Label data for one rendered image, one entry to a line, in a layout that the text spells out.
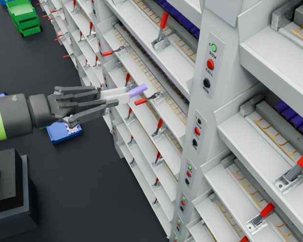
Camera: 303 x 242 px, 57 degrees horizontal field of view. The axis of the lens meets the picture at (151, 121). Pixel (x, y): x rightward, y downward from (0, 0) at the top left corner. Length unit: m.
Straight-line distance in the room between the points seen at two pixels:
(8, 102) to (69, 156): 1.26
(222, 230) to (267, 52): 0.56
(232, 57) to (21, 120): 0.43
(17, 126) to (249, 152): 0.46
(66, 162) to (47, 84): 0.78
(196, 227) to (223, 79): 0.66
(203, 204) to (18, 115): 0.56
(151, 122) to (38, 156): 1.06
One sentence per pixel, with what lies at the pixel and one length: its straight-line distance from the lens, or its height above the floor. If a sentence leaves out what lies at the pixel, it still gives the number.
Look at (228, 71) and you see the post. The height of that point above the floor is 1.20.
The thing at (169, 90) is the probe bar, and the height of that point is 0.93.
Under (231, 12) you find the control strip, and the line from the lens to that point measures 0.44.
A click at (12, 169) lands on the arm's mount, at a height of 0.38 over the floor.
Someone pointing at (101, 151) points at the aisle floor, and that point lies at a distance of 1.85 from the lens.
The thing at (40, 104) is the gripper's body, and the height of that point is 1.07.
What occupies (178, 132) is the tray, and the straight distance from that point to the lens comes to 0.78.
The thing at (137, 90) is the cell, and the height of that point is 1.00.
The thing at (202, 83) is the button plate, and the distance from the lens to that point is 0.55.
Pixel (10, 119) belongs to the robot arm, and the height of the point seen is 1.07.
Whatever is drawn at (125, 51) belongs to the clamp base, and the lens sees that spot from 1.03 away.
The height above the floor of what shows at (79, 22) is 0.70.
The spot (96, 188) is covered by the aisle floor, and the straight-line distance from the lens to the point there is 1.71.
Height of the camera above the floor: 1.50
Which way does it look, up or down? 49 degrees down
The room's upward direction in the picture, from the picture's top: straight up
